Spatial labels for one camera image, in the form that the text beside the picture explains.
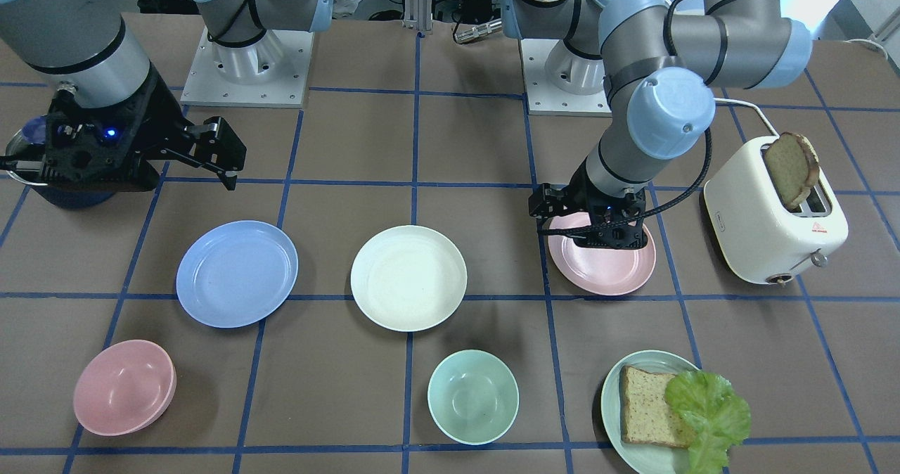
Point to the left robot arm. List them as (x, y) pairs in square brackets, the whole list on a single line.
[(661, 63)]

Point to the cream white plate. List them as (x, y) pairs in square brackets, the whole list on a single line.
[(408, 278)]

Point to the green bowl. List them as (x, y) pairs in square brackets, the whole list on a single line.
[(473, 397)]

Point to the pink bowl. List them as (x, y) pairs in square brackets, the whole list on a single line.
[(125, 388)]

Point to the blue plate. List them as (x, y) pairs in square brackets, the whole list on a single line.
[(237, 274)]

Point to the green plate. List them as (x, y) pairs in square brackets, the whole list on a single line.
[(643, 458)]

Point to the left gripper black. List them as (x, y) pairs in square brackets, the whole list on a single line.
[(581, 187)]

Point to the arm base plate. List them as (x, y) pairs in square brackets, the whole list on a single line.
[(272, 73), (561, 83)]

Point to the dark blue saucepan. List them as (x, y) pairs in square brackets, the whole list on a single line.
[(135, 175)]

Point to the green lettuce leaf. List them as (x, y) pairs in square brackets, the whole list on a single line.
[(719, 417)]

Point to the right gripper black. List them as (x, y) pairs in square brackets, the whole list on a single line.
[(156, 124)]

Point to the pink plate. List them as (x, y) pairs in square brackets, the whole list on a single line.
[(604, 271)]

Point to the white toaster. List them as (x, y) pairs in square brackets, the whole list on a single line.
[(760, 240)]

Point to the bread slice on plate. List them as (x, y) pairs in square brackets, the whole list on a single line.
[(646, 417)]

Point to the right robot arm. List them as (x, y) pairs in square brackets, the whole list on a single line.
[(87, 45)]

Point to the toast slice in toaster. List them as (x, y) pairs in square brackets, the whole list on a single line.
[(794, 168)]

